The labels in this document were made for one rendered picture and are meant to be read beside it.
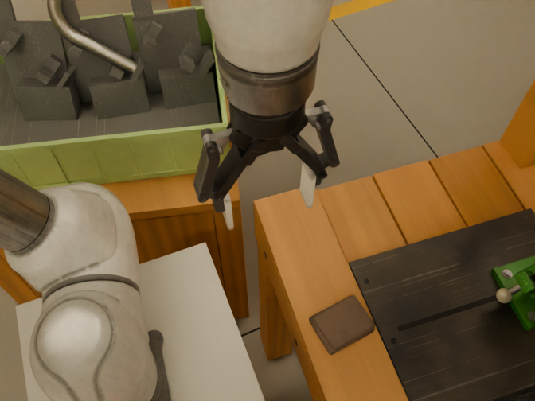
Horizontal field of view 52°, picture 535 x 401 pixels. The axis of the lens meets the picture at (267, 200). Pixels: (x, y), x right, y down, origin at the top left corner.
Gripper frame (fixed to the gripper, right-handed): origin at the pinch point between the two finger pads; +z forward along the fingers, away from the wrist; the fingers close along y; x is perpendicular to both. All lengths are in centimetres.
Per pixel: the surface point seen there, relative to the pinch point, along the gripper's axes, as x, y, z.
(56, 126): -65, 34, 46
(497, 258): 3, -48, 41
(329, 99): -123, -70, 131
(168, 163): -45, 10, 47
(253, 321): -32, -5, 131
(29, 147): -50, 38, 35
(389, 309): 5.8, -22.6, 41.3
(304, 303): -0.4, -7.6, 41.3
